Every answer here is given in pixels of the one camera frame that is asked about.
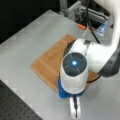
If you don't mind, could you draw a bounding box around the gripper finger with orange tip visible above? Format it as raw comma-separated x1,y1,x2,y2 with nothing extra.
69,97,76,117
76,97,81,117

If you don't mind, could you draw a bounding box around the white gripper body blue mount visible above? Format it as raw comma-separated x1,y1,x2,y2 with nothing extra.
56,77,88,100

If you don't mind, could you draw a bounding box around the orange-brown terry towel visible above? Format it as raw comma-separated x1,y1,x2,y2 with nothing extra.
31,35,98,91

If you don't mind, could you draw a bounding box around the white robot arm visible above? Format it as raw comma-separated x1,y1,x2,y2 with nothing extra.
58,0,120,119

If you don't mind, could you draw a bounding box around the black perforated breadboard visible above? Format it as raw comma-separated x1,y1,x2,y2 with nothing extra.
0,80,43,120

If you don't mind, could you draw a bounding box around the small orange block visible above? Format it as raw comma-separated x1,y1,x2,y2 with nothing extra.
77,23,85,30

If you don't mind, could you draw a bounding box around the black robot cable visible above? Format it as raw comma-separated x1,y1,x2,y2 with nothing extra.
81,0,103,44

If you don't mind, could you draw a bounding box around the aluminium frame rail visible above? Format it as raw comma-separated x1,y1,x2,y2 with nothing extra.
59,0,108,28

